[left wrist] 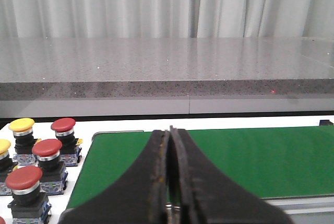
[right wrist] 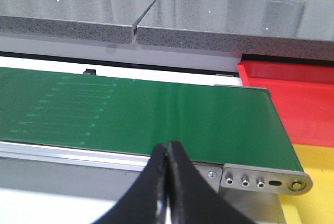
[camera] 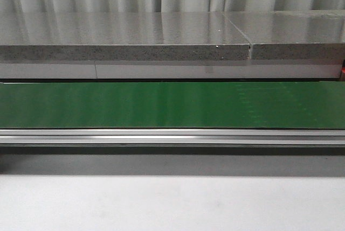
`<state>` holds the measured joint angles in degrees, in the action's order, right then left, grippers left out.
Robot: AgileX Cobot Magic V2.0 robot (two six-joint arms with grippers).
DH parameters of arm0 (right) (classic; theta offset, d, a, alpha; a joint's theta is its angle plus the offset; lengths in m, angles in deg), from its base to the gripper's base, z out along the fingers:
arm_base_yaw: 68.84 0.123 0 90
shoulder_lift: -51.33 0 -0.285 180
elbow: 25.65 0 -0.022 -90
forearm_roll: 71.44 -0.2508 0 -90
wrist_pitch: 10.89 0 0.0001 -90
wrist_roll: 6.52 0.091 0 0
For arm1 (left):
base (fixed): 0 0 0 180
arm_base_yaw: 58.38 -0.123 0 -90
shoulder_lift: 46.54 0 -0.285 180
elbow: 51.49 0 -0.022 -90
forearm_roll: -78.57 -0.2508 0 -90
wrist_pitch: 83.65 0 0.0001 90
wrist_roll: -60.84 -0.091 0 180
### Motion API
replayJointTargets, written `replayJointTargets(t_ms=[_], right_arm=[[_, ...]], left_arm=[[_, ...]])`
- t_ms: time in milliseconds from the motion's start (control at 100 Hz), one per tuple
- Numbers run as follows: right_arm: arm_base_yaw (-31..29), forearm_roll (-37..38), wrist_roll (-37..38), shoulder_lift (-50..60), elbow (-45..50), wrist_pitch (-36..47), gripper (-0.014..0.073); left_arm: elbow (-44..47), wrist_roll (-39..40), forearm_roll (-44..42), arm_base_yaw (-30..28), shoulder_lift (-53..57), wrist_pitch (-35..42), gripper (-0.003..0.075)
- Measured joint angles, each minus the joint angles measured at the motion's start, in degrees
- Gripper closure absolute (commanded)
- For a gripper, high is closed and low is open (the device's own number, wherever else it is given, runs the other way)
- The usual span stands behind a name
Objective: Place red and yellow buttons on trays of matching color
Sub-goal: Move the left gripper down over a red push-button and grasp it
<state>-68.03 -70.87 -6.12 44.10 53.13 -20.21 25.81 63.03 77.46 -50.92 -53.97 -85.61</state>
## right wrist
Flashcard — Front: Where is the aluminium conveyor frame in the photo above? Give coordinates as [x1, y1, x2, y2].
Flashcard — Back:
[0, 84, 313, 224]

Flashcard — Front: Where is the green conveyor belt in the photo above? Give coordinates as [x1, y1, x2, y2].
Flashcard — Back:
[1, 67, 302, 171]

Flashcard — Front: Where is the grey stone slab right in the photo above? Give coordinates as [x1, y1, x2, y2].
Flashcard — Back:
[137, 0, 333, 61]

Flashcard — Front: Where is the yellow plastic tray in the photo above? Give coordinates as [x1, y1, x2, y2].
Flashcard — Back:
[279, 144, 333, 224]

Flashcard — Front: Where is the grey stone slab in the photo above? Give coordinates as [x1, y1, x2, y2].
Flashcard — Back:
[137, 0, 333, 61]
[1, 0, 156, 44]

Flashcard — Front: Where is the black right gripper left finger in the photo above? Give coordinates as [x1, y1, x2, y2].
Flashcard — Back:
[95, 144, 167, 223]

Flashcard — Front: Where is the grey stone slab left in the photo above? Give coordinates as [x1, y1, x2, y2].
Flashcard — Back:
[1, 0, 156, 44]

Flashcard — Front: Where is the red plastic tray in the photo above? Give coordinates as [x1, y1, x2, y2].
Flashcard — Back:
[237, 61, 333, 147]

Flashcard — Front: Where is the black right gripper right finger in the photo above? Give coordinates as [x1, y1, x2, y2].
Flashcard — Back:
[168, 141, 253, 223]

